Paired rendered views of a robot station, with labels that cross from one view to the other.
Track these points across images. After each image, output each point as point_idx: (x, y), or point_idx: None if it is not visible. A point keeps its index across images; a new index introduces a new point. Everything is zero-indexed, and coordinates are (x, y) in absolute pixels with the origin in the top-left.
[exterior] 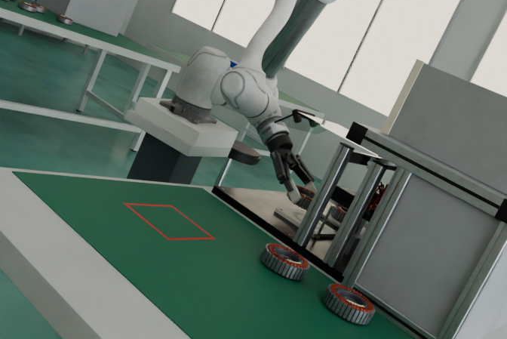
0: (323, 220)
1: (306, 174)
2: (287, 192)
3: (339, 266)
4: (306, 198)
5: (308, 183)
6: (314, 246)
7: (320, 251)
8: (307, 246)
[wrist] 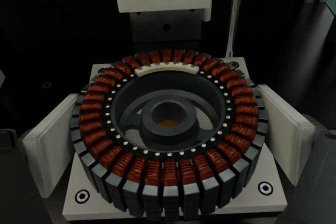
0: (236, 24)
1: (5, 179)
2: (241, 186)
3: None
4: (236, 73)
5: (40, 164)
6: (290, 36)
7: (294, 22)
8: (324, 35)
